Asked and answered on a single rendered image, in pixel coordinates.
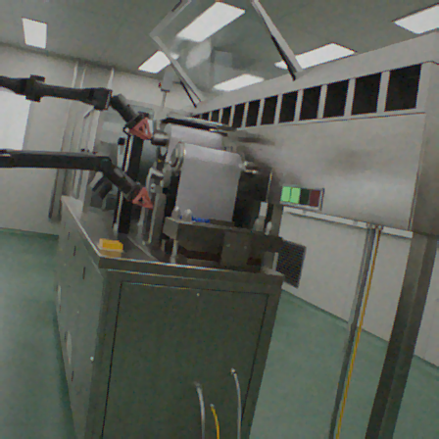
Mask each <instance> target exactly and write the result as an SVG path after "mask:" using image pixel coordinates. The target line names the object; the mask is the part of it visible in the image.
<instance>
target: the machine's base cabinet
mask: <svg viewBox="0 0 439 439"><path fill-rule="evenodd" d="M53 287H54V296H55V305H56V315H57V317H58V324H59V333H60V340H61V342H62V351H63V360H64V363H65V369H66V379H67V383H68V387H69V395H70V404H71V405H72V413H73V427H74V430H75V438H76V439H201V413H200V403H199V397H198V394H197V392H196V391H195V390H194V386H195V385H197V384H199V385H200V386H201V387H202V388H203V390H202V393H203V397H204V403H205V412H206V439H217V432H216V425H215V418H214V412H213V411H211V409H210V404H212V405H214V406H215V409H214V411H215V413H216V417H217V420H218V426H219V439H237V421H238V403H237V390H236V385H235V380H234V378H233V377H232V376H231V375H230V372H231V371H232V370H233V369H235V370H236V371H237V375H236V377H237V379H238V384H239V389H240V399H241V431H240V439H249V436H250V430H251V426H252V421H253V416H254V413H255V411H256V407H257V403H258V398H259V393H260V389H261V383H262V379H263V373H264V369H265V364H266V362H267V359H268V349H269V344H270V340H271V335H272V330H273V326H274V324H275V319H276V313H277V308H278V303H279V297H280V292H281V287H282V285H274V286H271V285H261V284H250V283H238V282H228V281H216V280H206V279H194V278H183V277H173V276H171V275H160V274H150V273H139V272H128V270H117V269H106V268H97V266H96V264H95V263H94V261H93V259H92V258H91V255H90V252H89V250H88V248H87V246H86V245H85V243H84V241H83V240H82V238H81V236H80V234H79V233H78V231H77V229H76V228H75V226H74V224H73V222H72V220H71V218H70V215H69V213H68V211H67V210H66V208H65V206H64V208H63V213H62V215H61V226H60V239H59V245H58V251H57V258H56V268H55V270H54V281H53Z"/></svg>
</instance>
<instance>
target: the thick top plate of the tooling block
mask: <svg viewBox="0 0 439 439"><path fill-rule="evenodd" d="M225 232H229V233H236V234H244V235H250V236H252V239H251V244H250V250H254V251H262V252H271V253H278V254H279V250H280V245H281V239H282V237H280V236H277V235H268V234H265V232H264V231H255V230H252V229H247V228H240V227H229V226H221V224H214V223H209V222H202V221H196V220H193V221H192V223H188V222H182V221H181V219H171V218H168V217H166V219H165V225H164V232H163V233H164V234H165V235H167V236H169V237H170V238H172V239H174V240H178V241H187V242H195V243H203V245H212V246H220V245H221V240H222V239H223V234H224V233H225Z"/></svg>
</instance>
